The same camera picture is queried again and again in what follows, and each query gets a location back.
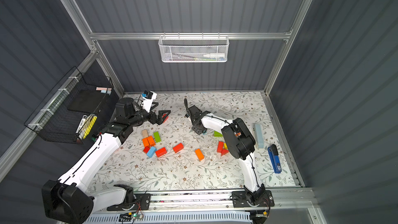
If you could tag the blue stapler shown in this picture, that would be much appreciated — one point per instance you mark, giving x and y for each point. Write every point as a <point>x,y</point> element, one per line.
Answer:
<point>274,157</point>

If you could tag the red rectangular block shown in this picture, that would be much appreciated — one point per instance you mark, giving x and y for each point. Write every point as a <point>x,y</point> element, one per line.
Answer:
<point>160,152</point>
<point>178,148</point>

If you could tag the yellow highlighter pack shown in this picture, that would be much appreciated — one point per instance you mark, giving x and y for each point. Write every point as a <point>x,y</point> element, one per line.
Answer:
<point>88,125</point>

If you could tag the light blue eraser box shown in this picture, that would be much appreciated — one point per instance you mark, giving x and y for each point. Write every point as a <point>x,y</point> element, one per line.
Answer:
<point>259,135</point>

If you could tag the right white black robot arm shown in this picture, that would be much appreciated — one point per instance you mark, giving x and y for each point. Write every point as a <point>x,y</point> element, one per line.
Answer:
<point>240,143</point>

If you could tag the white marker in basket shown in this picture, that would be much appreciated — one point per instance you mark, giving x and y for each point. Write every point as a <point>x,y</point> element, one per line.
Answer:
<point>215,56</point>

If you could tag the orange rectangular block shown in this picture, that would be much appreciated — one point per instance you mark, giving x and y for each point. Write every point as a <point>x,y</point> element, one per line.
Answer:
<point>199,154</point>

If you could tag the natural wood block left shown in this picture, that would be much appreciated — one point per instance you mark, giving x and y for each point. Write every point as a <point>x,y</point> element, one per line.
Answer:
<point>145,134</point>

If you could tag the red rectangular block left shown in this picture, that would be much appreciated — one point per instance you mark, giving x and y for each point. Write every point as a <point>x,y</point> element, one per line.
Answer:
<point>160,152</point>

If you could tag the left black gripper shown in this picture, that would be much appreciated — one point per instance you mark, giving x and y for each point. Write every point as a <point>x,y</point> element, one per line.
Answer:
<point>152,116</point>

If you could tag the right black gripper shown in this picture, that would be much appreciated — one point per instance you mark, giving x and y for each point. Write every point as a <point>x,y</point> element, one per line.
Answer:
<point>193,113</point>

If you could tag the white wire mesh basket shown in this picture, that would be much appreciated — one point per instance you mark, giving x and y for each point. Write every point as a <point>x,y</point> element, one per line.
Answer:
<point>179,50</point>

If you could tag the red rectangular block centre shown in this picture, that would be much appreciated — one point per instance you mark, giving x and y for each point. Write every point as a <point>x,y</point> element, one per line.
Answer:
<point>178,148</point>

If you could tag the red triangle block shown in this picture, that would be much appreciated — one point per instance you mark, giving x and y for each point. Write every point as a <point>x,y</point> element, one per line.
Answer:
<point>224,152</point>

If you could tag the small red block left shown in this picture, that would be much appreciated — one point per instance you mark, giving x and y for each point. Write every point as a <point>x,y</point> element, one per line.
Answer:
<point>146,149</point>

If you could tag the black wire mesh basket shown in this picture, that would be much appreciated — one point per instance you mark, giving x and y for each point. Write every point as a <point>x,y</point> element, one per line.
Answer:
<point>62,118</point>

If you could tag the green block left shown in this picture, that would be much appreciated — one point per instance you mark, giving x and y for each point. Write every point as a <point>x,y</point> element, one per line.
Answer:
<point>157,137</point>

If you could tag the green block right flat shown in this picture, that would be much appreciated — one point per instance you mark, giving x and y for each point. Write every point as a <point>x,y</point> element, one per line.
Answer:
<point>218,134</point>

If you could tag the light blue block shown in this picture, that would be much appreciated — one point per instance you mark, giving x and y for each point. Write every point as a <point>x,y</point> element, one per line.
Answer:
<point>151,152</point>

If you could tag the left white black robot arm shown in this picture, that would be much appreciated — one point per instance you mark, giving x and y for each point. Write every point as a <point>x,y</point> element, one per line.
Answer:
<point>67,200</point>

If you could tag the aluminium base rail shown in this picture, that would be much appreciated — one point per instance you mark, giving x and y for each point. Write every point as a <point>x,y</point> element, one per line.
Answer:
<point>221,200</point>

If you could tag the orange block left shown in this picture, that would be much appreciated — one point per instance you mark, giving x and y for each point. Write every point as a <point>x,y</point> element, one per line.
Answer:
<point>148,141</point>

